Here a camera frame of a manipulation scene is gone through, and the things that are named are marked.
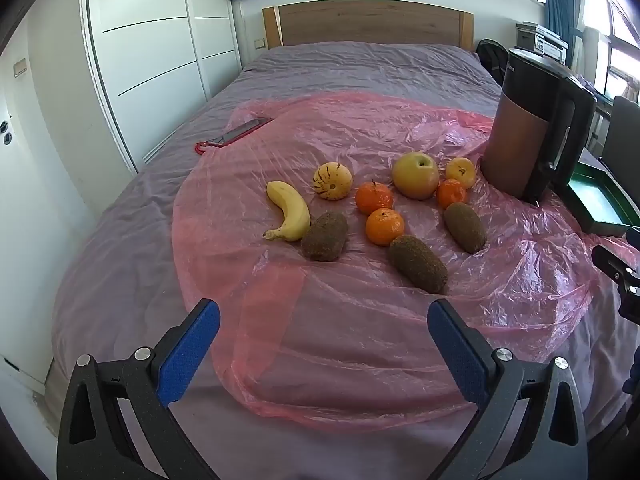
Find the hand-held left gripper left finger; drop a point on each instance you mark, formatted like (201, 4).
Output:
(192, 350)

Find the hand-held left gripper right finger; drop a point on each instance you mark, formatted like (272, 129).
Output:
(457, 350)

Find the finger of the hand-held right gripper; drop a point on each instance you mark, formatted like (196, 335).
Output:
(633, 236)
(607, 260)

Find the green tray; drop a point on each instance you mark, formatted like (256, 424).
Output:
(595, 195)

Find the brown kiwi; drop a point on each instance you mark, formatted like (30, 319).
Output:
(325, 235)
(466, 227)
(419, 264)

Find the orange tangerine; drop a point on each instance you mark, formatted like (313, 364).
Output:
(374, 198)
(384, 227)
(450, 194)

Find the yellow citrus fruit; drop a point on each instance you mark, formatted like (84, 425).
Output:
(461, 172)

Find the yellow banana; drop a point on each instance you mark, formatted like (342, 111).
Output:
(295, 210)

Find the yellow-green apple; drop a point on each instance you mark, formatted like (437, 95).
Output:
(415, 175)

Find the striped yellow melon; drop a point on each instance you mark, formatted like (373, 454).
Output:
(331, 180)

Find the dark flat panel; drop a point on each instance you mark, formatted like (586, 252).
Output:
(622, 135)

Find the pink plastic sheet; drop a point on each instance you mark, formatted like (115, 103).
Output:
(350, 310)

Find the person's blue clothing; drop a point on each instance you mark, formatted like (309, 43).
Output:
(631, 385)

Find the black and brown kettle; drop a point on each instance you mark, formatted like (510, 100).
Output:
(530, 125)

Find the window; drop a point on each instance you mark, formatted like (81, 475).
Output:
(620, 35)

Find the grey printer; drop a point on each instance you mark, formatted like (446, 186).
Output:
(542, 40)

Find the white door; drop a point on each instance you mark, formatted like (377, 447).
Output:
(15, 210)

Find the phone in red case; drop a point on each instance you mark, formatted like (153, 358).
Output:
(245, 129)

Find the white wardrobe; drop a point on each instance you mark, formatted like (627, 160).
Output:
(145, 60)

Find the wooden headboard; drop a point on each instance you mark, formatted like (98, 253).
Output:
(375, 22)

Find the wall light switch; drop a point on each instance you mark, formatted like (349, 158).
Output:
(19, 67)

